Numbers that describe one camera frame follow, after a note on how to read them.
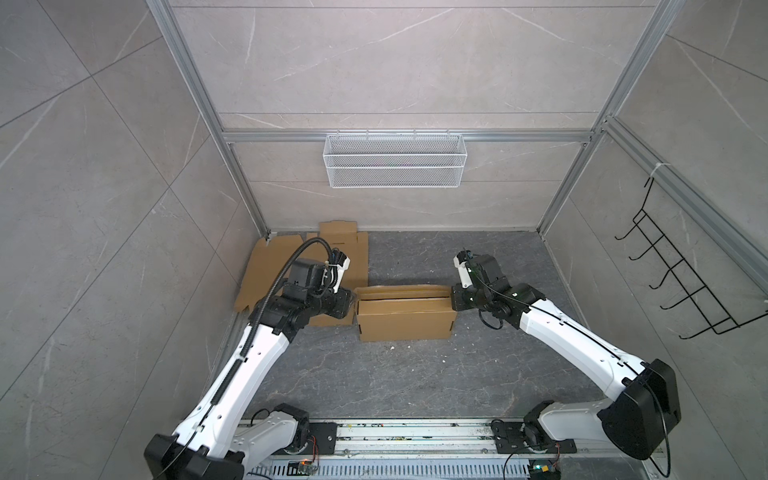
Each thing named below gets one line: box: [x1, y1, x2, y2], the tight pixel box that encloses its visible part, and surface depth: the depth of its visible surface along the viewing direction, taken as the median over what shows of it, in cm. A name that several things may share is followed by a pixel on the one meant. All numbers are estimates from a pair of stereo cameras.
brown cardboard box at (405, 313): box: [353, 285, 458, 342], surface depth 84 cm
